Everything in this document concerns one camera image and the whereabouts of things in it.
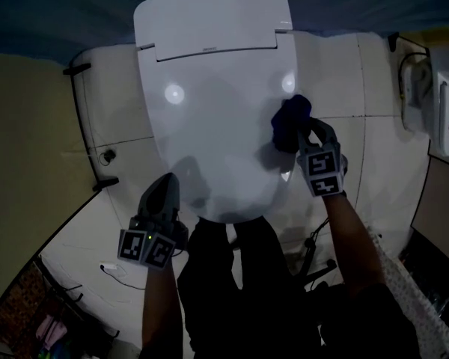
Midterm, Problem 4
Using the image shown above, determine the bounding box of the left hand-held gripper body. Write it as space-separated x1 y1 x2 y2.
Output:
117 217 190 272

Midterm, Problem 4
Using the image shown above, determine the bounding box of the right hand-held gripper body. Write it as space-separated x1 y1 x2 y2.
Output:
296 140 349 198

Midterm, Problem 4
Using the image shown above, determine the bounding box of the blue wiping cloth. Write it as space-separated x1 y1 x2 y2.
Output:
270 93 312 155

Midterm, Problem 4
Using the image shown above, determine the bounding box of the white toilet lid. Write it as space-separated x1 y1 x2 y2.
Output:
136 30 300 224

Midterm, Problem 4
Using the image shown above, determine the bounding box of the person's left forearm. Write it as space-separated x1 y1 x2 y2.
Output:
141 266 184 359

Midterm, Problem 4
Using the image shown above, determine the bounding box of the person's right forearm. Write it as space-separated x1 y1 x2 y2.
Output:
320 192 388 298

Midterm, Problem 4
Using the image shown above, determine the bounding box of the round floor drain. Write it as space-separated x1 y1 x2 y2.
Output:
99 148 117 166

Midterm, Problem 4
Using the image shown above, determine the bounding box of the black metal rack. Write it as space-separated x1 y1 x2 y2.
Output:
35 256 120 359

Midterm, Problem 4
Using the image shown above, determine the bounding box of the person's dark clothing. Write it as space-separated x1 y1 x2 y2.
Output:
138 215 424 359

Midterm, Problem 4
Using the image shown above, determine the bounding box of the pink cloth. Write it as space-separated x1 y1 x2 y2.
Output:
35 314 68 351

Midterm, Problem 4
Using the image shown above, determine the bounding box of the brown woven mat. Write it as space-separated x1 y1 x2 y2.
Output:
0 263 53 351

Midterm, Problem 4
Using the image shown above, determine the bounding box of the black floor mat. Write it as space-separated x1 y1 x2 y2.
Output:
398 230 449 313

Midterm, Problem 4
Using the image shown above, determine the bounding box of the patterned floor mat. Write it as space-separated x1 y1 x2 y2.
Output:
370 226 449 359

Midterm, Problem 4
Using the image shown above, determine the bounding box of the blue backdrop curtain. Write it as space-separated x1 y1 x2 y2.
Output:
0 0 449 67

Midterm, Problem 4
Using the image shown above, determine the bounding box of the thin floor cable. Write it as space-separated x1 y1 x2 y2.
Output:
100 263 147 289

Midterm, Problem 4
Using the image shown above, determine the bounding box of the right hand-held gripper cable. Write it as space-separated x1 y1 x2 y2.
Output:
302 217 337 293

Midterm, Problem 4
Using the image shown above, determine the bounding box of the black hose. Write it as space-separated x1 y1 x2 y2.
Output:
398 52 430 100

